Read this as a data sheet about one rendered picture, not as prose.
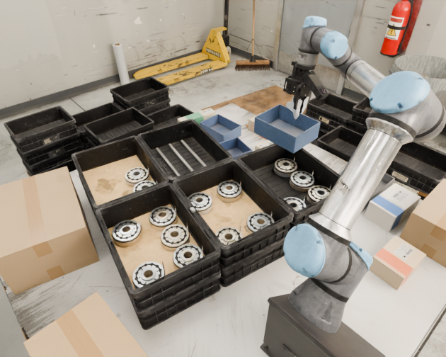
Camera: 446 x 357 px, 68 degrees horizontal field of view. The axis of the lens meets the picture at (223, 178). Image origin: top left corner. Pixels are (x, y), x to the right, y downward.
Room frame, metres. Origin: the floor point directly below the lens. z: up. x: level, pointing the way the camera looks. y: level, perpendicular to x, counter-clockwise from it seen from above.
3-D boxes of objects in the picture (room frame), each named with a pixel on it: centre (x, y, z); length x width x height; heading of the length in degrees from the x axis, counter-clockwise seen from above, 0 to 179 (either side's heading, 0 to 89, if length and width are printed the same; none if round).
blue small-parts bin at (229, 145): (1.45, -0.03, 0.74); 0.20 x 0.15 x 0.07; 120
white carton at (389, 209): (1.03, -0.74, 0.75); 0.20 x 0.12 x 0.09; 127
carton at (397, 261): (0.75, -0.65, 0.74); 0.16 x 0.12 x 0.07; 129
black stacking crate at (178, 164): (1.25, 0.18, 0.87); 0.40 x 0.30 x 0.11; 31
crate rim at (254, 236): (0.90, -0.02, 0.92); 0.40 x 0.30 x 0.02; 31
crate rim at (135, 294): (0.75, 0.23, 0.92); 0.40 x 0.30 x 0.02; 31
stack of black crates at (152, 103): (2.58, 0.68, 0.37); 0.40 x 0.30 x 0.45; 132
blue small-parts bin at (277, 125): (1.11, -0.25, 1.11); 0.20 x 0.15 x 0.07; 42
